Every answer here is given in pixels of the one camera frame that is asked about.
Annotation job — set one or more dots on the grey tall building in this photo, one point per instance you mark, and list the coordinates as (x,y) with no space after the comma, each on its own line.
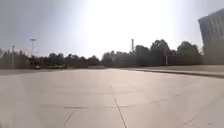
(213,36)

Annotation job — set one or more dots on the grey concrete slab plaza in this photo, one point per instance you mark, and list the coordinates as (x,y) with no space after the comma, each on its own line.
(100,96)

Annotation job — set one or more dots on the tall chimney tower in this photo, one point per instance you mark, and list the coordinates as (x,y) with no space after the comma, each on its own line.
(132,44)

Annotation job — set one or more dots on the tall floodlight pole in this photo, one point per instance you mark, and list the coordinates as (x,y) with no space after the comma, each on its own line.
(32,46)

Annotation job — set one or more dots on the row of trees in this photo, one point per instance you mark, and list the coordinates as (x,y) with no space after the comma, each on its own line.
(110,58)

